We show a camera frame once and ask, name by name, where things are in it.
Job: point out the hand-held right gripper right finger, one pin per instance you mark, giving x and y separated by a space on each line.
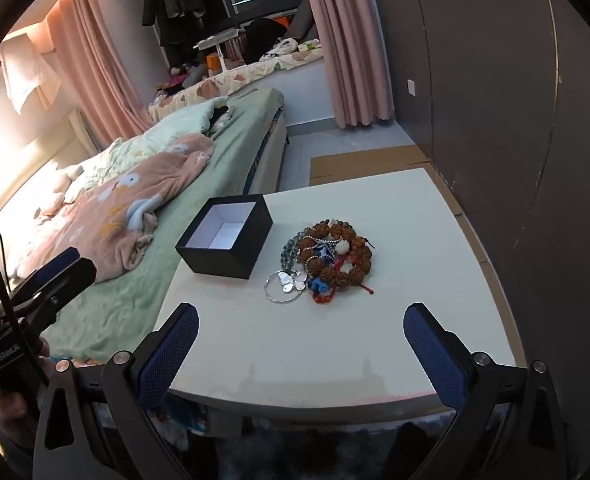
435 360

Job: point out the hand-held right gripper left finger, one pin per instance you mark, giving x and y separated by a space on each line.
167 360

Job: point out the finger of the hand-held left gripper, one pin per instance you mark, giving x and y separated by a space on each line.
57 264
67 282

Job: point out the black jewelry box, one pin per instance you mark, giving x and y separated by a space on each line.
225 255

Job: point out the silver bangle with charms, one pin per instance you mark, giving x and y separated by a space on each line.
290 281

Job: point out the person's left hand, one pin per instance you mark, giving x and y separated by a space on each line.
10 417

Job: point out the pink duck print blanket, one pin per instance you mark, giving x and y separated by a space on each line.
100 210

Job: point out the white plush toy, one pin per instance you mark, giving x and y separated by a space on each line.
57 192

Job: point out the light green quilt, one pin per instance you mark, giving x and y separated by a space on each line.
175 122

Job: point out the white hanging towel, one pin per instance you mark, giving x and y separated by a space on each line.
27 77

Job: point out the bed with green sheet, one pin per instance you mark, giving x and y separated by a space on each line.
235 160

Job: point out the pink curtain beside bed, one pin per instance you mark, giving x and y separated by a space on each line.
100 60

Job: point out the cardboard sheet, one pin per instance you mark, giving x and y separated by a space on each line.
365 160

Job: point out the dark clothing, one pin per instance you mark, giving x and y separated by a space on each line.
221 119

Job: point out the pile of plush toys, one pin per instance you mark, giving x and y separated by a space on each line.
180 80

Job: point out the floral window seat mat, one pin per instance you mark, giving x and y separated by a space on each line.
235 80

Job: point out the orange box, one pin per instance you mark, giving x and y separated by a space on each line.
213 60

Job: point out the small white folding table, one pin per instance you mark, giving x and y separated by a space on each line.
220 42

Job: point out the hanging dark clothes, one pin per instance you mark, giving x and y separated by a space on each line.
175 5

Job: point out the black bag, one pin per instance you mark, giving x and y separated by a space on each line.
267 40

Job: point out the black spotted white cloth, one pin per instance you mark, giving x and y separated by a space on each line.
280 49

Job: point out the grey cushion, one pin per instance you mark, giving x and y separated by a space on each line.
307 22

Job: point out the white wall switch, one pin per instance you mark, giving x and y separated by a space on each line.
412 87

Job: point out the pink curtain beside dark wall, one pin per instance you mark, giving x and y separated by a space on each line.
347 45

